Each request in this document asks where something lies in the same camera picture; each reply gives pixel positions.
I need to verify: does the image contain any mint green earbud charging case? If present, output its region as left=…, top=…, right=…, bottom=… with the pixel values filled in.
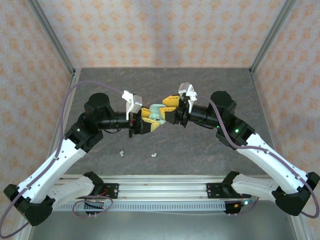
left=149, top=103, right=167, bottom=126

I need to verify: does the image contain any aluminium table side rail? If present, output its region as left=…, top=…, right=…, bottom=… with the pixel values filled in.
left=12, top=68, right=82, bottom=240
left=249, top=68, right=310, bottom=240

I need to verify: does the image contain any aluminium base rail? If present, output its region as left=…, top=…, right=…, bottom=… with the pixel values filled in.
left=26, top=174, right=285, bottom=201

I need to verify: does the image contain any grey slotted cable duct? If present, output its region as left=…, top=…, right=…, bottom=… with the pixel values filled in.
left=53, top=201, right=227, bottom=213

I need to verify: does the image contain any aluminium frame post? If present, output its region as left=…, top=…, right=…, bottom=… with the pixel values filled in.
left=26, top=0, right=77, bottom=75
left=249, top=0, right=297, bottom=75

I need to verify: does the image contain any brushed metal base plate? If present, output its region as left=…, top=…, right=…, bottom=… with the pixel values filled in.
left=27, top=211, right=300, bottom=240

